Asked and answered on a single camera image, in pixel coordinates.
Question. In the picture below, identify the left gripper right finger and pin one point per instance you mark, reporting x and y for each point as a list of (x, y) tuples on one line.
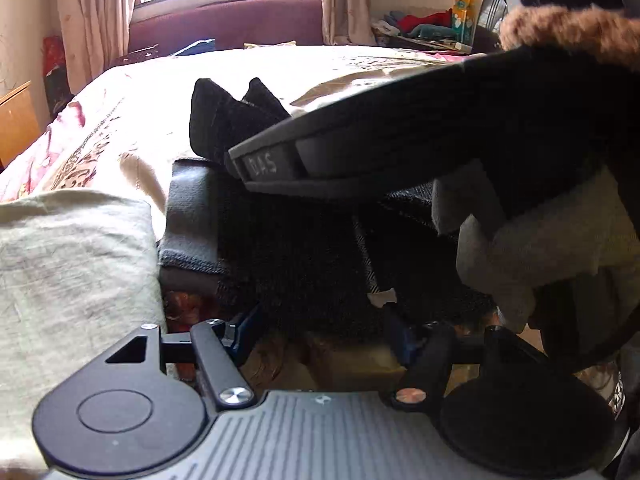
[(428, 352)]

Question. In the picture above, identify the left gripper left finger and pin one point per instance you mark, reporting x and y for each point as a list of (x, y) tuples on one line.
[(135, 378)]

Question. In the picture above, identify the dark grey plaid pants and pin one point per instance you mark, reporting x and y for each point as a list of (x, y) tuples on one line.
[(325, 266)]

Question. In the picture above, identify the right white gloved hand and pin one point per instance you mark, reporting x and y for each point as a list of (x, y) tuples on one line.
[(581, 232)]

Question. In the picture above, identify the clutter on bedside table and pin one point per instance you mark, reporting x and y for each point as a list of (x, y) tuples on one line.
[(450, 31)]

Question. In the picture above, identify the white folded cloth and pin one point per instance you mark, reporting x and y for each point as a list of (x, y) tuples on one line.
[(78, 272)]

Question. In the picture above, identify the beige curtain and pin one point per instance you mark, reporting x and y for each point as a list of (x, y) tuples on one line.
[(95, 33), (346, 22)]

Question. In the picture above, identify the beige floral bedspread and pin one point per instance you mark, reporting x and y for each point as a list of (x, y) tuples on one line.
[(122, 133)]

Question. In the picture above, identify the wooden tv cabinet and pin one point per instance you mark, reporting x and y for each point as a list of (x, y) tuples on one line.
[(19, 126)]

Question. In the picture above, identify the maroon bed headboard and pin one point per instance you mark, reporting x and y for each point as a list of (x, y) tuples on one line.
[(232, 24)]

